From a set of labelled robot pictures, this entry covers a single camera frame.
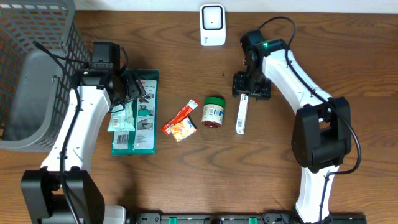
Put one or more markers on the green lid jar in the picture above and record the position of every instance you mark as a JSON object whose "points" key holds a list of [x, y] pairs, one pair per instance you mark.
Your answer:
{"points": [[213, 112]]}

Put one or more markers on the white slim box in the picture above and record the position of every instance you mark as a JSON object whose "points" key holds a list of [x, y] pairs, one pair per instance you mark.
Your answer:
{"points": [[242, 113]]}

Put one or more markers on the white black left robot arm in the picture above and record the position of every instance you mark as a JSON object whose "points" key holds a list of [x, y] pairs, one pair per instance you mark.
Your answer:
{"points": [[62, 190]]}

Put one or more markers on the green white gloves package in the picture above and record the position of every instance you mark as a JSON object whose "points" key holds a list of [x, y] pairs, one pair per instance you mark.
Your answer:
{"points": [[142, 140]]}

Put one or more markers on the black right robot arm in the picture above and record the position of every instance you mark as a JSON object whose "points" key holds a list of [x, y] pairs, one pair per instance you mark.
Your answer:
{"points": [[321, 137]]}

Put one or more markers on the grey plastic mesh basket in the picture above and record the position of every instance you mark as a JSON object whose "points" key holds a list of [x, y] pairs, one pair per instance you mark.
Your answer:
{"points": [[39, 39]]}

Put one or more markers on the mint wet wipes pack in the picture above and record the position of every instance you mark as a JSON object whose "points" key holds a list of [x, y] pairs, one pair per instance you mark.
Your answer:
{"points": [[122, 118]]}

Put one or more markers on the orange tissue pack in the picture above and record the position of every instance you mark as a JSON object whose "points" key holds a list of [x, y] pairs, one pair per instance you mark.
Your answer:
{"points": [[183, 129]]}

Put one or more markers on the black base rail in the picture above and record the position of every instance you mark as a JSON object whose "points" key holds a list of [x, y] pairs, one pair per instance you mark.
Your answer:
{"points": [[266, 218]]}

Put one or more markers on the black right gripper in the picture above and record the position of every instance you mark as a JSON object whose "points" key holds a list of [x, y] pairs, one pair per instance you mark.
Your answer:
{"points": [[239, 83]]}

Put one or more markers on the red stick sachet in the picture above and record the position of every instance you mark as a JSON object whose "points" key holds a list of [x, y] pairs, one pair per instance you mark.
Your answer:
{"points": [[182, 114]]}

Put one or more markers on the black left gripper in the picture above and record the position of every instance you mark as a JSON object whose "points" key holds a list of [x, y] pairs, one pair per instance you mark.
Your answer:
{"points": [[137, 88]]}

